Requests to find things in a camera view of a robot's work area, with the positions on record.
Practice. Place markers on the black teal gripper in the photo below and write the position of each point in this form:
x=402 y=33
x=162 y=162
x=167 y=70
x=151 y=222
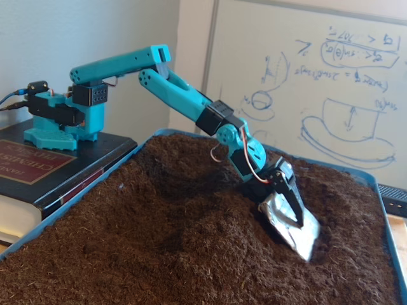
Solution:
x=283 y=178

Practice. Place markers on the brown soil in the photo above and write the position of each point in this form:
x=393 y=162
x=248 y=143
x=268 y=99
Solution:
x=159 y=238

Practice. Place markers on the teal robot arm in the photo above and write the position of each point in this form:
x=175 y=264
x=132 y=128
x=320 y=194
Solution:
x=178 y=95

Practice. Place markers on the blue plastic tray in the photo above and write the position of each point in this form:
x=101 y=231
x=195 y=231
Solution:
x=382 y=203

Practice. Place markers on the whiteboard with blue drawings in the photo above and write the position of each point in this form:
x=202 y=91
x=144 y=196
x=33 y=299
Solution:
x=318 y=95

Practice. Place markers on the black chemistry physics handbook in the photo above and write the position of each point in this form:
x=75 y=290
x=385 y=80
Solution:
x=95 y=149

